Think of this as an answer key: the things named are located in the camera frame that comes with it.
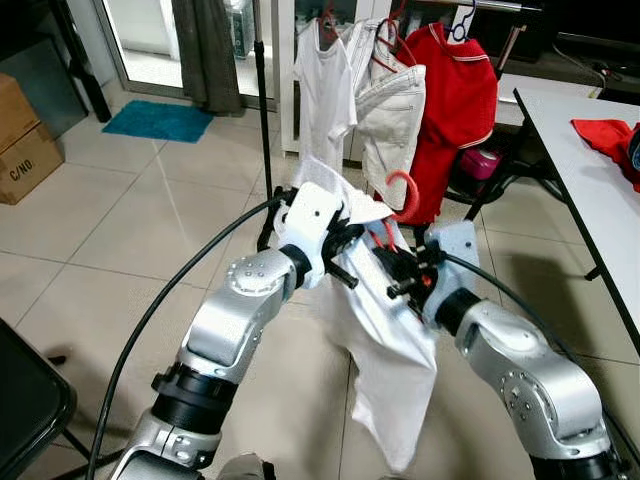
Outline large white garment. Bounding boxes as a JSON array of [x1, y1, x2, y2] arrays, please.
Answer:
[[290, 155, 439, 473]]

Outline black desk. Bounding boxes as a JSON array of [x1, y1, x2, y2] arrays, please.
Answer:
[[0, 0, 113, 126]]

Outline dull red hanger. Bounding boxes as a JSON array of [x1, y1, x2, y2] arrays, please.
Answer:
[[318, 5, 341, 46]]

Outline black plastic chair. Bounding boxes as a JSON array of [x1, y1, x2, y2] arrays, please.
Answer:
[[0, 318, 79, 480]]

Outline plain red garment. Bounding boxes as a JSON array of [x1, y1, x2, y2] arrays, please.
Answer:
[[570, 118, 640, 191]]

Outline teal floor mat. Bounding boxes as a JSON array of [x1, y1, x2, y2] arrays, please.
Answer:
[[100, 100, 216, 144]]

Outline grey curtain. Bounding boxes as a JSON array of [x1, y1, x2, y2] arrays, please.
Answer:
[[172, 0, 246, 116]]

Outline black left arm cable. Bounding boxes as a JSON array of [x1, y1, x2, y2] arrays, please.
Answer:
[[85, 195, 286, 480]]

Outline purple hanger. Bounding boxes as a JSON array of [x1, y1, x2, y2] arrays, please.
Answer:
[[447, 0, 479, 43]]

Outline red shirt with white stripes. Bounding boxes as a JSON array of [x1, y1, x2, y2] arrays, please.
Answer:
[[400, 22, 499, 226]]

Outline small white shirt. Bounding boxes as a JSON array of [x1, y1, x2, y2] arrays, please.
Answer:
[[293, 18, 359, 173]]

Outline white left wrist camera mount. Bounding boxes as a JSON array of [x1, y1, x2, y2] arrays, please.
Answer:
[[275, 182, 343, 291]]

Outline cream trousers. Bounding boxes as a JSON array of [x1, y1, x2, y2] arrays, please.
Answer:
[[345, 18, 428, 211]]

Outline printed cardboard box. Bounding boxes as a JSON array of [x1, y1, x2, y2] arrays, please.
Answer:
[[0, 72, 66, 206]]

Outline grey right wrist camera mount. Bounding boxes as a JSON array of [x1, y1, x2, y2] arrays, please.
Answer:
[[422, 220, 481, 326]]

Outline grey robot leg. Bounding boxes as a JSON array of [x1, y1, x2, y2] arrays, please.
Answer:
[[215, 453, 276, 480]]

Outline pink plastic container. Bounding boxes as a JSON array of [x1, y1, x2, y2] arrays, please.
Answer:
[[458, 145, 504, 183]]

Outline metal framed glass door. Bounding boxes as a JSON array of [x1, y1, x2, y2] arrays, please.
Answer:
[[100, 0, 291, 101]]

